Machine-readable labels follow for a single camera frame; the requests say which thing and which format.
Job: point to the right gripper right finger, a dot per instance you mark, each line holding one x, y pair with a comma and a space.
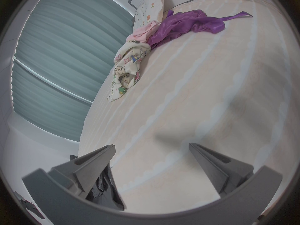
215, 170

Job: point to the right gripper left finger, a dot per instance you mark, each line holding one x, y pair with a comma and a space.
93, 167

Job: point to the black T-shirt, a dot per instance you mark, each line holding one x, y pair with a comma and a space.
105, 191

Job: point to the bed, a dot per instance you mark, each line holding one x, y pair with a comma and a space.
211, 78

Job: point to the black chest of drawers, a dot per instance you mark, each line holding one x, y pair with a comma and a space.
73, 157

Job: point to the blue-green curtain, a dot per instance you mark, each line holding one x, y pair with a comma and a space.
70, 31
46, 106

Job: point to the white printed garment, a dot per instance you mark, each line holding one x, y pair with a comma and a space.
126, 64

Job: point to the pink garment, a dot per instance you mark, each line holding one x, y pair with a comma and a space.
143, 30

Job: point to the purple garment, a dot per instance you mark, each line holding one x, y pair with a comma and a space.
182, 24

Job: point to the white printed pillow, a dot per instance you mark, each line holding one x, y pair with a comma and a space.
152, 6

